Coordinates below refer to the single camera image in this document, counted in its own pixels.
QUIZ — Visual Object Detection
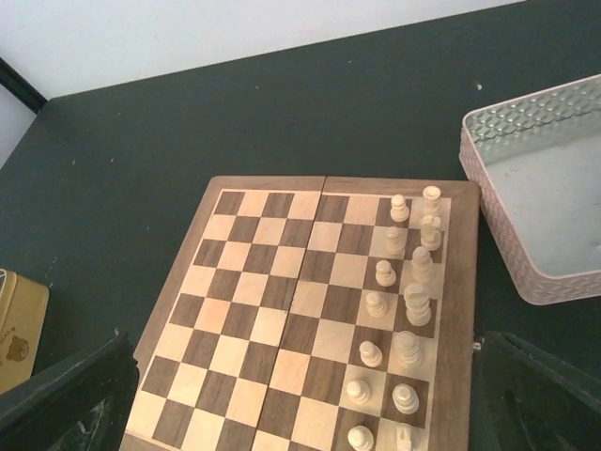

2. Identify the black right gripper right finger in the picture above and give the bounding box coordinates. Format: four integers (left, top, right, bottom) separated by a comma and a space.
471, 332, 600, 450

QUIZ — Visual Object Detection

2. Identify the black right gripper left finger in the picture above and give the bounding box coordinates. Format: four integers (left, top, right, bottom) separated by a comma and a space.
1, 332, 140, 450

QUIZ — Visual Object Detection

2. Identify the wooden folding chess board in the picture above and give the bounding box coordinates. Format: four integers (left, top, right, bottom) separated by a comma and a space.
121, 176, 479, 450

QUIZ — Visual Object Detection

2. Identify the white bishop near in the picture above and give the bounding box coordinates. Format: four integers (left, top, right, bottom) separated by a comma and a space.
392, 383, 420, 415

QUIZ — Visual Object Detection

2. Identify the white bishop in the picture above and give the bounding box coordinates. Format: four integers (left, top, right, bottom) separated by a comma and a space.
411, 246, 435, 284
392, 383, 420, 415

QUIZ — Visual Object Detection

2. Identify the yellow bear tin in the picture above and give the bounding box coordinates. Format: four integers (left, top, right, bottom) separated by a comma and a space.
0, 269, 50, 394

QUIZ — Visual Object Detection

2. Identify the white knight near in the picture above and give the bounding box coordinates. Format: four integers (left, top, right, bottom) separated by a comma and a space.
395, 423, 419, 451

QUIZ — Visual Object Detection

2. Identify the white knight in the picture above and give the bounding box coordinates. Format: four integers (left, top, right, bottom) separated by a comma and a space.
420, 215, 441, 251
395, 423, 419, 451

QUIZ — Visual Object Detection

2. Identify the white king piece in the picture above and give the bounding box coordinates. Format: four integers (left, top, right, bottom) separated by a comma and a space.
392, 331, 423, 370

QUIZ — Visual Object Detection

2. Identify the white queen piece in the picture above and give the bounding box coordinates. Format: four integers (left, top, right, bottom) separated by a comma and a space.
403, 283, 431, 326

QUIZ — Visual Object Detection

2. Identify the white pawn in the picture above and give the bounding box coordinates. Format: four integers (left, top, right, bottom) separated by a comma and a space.
365, 292, 388, 319
390, 194, 410, 223
385, 226, 405, 257
346, 379, 372, 405
347, 426, 375, 451
359, 340, 383, 368
376, 259, 396, 288

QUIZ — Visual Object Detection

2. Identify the white bishop far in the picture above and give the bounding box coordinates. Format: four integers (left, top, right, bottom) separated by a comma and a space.
411, 246, 435, 284

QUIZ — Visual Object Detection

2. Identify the white knight far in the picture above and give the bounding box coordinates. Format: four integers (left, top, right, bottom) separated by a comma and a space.
420, 215, 441, 251

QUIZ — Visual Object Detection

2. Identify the white rook far corner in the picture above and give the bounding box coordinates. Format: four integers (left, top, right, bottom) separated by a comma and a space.
422, 185, 441, 217

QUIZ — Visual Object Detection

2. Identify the pink metal tin tray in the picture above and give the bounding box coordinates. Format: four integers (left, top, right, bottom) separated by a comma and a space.
459, 75, 600, 305

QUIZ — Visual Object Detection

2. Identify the black frame post left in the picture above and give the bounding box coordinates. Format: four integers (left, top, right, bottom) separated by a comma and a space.
0, 58, 47, 114

